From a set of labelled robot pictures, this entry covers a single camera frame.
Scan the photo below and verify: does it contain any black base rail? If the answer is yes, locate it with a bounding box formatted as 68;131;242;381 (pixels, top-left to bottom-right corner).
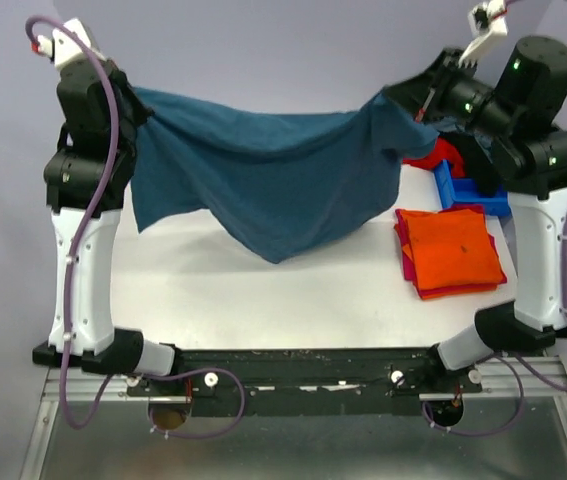
127;348;482;417

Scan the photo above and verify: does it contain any teal blue t-shirt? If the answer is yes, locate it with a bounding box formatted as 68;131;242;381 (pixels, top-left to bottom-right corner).
131;88;438;264

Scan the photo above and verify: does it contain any red t-shirt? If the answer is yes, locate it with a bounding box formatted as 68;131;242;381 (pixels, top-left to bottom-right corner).
403;138;466;179

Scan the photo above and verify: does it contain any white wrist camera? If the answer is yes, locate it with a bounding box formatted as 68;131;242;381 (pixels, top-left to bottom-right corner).
31;18;105;71
458;0;508;67

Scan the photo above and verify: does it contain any aluminium frame extrusion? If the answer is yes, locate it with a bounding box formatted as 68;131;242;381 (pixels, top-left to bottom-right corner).
66;356;567;403

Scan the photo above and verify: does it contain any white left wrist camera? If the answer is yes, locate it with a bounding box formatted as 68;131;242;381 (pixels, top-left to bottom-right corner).
31;18;105;71

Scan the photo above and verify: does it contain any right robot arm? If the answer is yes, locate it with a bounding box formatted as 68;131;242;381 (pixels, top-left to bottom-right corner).
383;35;567;392

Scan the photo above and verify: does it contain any blue plastic bin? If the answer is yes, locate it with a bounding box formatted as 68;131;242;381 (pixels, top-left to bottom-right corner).
433;160;511;217

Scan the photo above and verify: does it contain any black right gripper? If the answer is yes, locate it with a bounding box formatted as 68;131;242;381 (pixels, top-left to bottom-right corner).
382;47;522;143

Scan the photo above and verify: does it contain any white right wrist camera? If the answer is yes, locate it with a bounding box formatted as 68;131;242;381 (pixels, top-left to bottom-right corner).
458;0;508;67

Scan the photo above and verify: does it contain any grey-teal crumpled t-shirt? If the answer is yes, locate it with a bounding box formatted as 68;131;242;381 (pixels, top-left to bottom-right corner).
429;117;492;151

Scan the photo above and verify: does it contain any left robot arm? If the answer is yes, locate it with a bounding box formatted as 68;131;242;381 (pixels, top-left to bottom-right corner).
32;60;185;395

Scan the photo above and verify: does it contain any black t-shirt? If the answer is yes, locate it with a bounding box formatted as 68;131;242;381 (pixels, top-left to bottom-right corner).
439;132;500;197

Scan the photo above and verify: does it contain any magenta folded t-shirt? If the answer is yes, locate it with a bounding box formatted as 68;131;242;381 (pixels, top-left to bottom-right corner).
394;202;508;300

